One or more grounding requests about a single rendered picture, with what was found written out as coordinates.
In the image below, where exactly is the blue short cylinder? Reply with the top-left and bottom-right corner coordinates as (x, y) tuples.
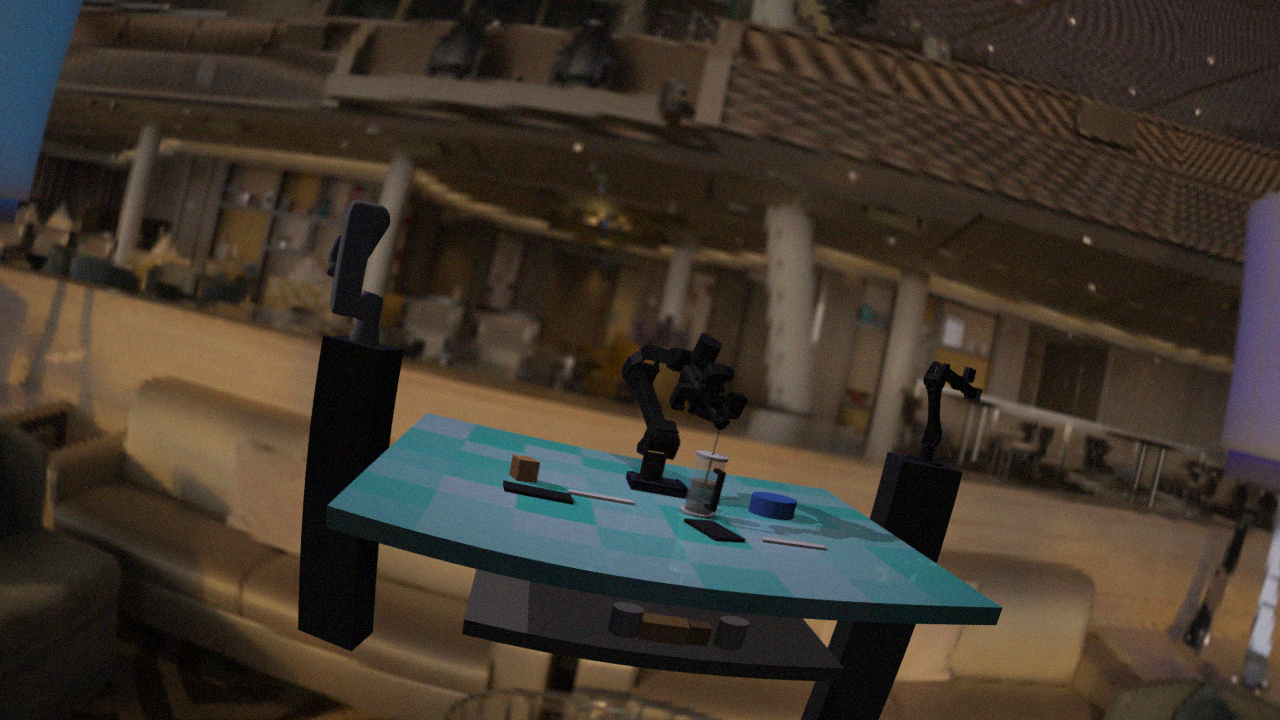
(749, 492), (797, 520)

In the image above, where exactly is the brown cube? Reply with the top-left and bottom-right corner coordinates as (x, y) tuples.
(509, 455), (540, 483)
(687, 620), (712, 646)

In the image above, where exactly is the brown rectangular block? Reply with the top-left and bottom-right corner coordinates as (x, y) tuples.
(637, 612), (691, 646)

